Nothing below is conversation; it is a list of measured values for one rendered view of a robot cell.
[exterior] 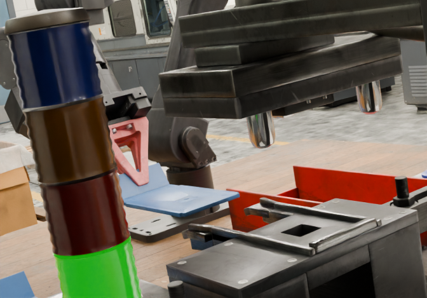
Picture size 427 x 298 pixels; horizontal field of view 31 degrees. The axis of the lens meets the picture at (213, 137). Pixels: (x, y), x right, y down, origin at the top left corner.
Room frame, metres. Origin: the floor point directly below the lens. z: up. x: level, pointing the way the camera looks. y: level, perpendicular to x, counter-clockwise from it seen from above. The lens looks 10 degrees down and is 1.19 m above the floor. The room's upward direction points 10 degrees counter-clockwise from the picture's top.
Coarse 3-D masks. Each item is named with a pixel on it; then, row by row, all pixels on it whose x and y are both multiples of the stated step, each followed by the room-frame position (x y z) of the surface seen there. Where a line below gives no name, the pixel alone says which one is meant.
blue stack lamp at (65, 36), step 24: (72, 24) 0.34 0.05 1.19; (24, 48) 0.34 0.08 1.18; (48, 48) 0.34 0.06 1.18; (72, 48) 0.34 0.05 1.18; (24, 72) 0.34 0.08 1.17; (48, 72) 0.34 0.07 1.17; (72, 72) 0.34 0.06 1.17; (96, 72) 0.35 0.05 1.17; (24, 96) 0.34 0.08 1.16; (48, 96) 0.34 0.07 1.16; (72, 96) 0.34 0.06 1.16
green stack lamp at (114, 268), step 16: (128, 240) 0.35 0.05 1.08; (64, 256) 0.34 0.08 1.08; (80, 256) 0.34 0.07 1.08; (96, 256) 0.34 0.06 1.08; (112, 256) 0.34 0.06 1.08; (128, 256) 0.35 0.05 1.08; (64, 272) 0.34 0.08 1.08; (80, 272) 0.34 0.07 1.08; (96, 272) 0.34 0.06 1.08; (112, 272) 0.34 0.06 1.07; (128, 272) 0.35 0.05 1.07; (64, 288) 0.34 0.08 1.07; (80, 288) 0.34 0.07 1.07; (96, 288) 0.34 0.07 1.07; (112, 288) 0.34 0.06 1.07; (128, 288) 0.34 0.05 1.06
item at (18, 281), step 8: (24, 272) 0.77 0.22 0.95; (0, 280) 0.75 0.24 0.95; (8, 280) 0.76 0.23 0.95; (16, 280) 0.76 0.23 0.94; (24, 280) 0.76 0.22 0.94; (0, 288) 0.75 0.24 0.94; (8, 288) 0.75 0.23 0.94; (16, 288) 0.76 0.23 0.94; (24, 288) 0.76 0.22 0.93; (0, 296) 0.74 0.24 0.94; (8, 296) 0.75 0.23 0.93; (16, 296) 0.75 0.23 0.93; (24, 296) 0.75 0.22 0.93; (32, 296) 0.76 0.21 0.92
